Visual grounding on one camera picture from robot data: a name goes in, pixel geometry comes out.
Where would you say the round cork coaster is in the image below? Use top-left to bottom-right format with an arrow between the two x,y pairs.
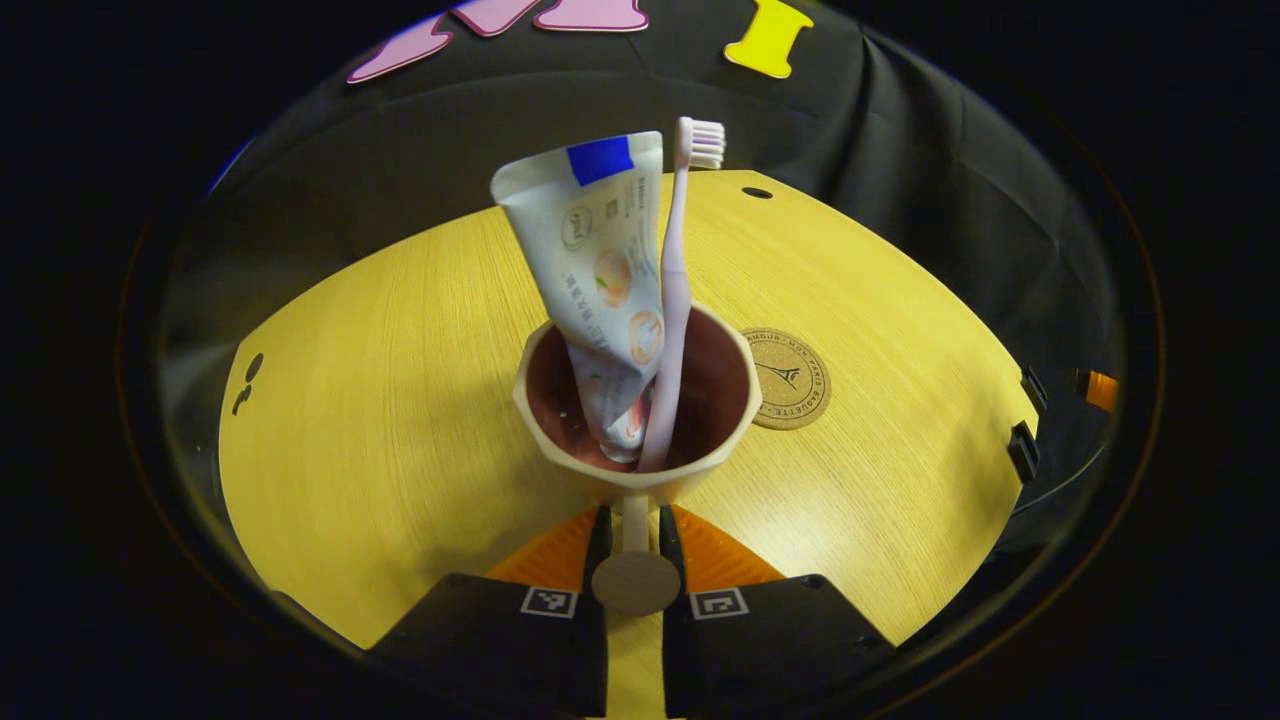
741,326 -> 834,432

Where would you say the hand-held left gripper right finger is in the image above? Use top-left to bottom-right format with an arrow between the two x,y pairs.
658,505 -> 896,717

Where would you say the white toothpaste tube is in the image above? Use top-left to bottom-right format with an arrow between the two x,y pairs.
489,130 -> 667,464

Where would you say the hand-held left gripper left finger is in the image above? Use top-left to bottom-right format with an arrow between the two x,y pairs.
370,505 -> 613,717

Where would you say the black backdrop cloth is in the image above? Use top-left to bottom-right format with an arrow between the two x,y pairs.
150,0 -> 1121,561

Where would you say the pale pink toothbrush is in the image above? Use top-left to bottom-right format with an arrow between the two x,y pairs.
636,116 -> 727,474

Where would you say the cream cup with handle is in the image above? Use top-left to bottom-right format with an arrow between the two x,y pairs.
514,299 -> 764,617

